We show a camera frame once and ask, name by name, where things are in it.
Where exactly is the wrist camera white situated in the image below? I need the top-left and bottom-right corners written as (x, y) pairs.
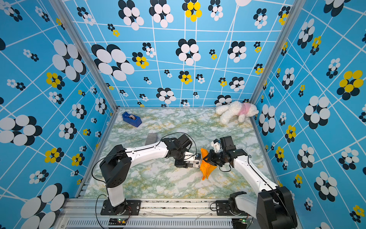
top-left (184, 152), bottom-right (201, 161)
top-left (211, 139), bottom-right (221, 153)

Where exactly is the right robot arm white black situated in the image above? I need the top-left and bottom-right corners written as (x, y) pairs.
top-left (200, 136), bottom-right (298, 229)

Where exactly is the newspaper print pouch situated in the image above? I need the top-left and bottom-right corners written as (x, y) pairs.
top-left (186, 160), bottom-right (201, 169)

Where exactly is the white plush toy pink shirt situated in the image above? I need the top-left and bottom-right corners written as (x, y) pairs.
top-left (215, 101), bottom-right (259, 125)

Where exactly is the orange towel cloth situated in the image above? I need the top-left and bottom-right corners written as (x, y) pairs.
top-left (200, 148), bottom-right (217, 180)

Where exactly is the blue tape dispenser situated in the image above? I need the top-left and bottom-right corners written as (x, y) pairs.
top-left (122, 112), bottom-right (142, 127)

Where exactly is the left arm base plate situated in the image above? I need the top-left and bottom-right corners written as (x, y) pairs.
top-left (101, 199), bottom-right (142, 216)

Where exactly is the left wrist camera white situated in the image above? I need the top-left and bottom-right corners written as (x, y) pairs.
top-left (184, 152), bottom-right (201, 161)

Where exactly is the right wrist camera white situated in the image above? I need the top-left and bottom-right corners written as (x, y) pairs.
top-left (211, 139), bottom-right (221, 153)

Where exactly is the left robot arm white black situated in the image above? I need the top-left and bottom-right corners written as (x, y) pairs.
top-left (99, 134), bottom-right (200, 208)

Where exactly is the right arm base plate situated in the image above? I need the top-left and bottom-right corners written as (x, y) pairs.
top-left (211, 200), bottom-right (256, 216)

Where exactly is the aluminium frame rail front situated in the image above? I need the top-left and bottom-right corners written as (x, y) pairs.
top-left (54, 197), bottom-right (261, 229)

